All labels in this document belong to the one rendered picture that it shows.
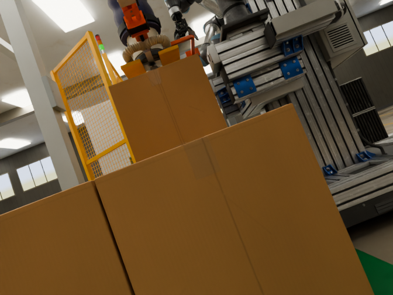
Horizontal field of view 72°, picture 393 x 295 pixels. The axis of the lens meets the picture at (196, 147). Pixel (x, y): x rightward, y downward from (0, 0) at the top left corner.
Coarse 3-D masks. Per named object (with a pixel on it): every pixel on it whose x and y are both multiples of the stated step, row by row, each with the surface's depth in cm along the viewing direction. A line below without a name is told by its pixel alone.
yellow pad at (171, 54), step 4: (168, 48) 127; (172, 48) 127; (176, 48) 127; (160, 52) 126; (164, 52) 127; (168, 52) 127; (172, 52) 129; (176, 52) 130; (160, 56) 128; (164, 56) 130; (168, 56) 131; (172, 56) 133; (176, 56) 135; (164, 60) 134; (168, 60) 136; (172, 60) 138; (176, 60) 140; (164, 64) 139
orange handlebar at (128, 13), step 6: (126, 6) 105; (132, 6) 106; (126, 12) 106; (132, 12) 108; (138, 12) 109; (126, 18) 110; (138, 18) 114; (138, 36) 127; (144, 36) 129; (186, 36) 148; (192, 36) 149; (174, 42) 148; (180, 42) 148; (192, 42) 154; (192, 48) 161; (192, 54) 170
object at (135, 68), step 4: (136, 60) 126; (140, 60) 127; (124, 64) 126; (128, 64) 126; (132, 64) 126; (136, 64) 127; (140, 64) 128; (124, 68) 126; (128, 68) 128; (132, 68) 129; (136, 68) 131; (140, 68) 133; (144, 68) 137; (124, 72) 130; (128, 72) 131; (132, 72) 133; (136, 72) 135; (140, 72) 137; (144, 72) 139; (128, 76) 136; (132, 76) 138
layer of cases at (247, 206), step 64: (256, 128) 50; (64, 192) 48; (128, 192) 48; (192, 192) 49; (256, 192) 49; (320, 192) 50; (0, 256) 46; (64, 256) 47; (128, 256) 47; (192, 256) 48; (256, 256) 48; (320, 256) 48
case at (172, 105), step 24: (168, 72) 112; (192, 72) 112; (120, 96) 111; (144, 96) 111; (168, 96) 111; (192, 96) 111; (120, 120) 110; (144, 120) 110; (168, 120) 110; (192, 120) 110; (216, 120) 110; (144, 144) 109; (168, 144) 109
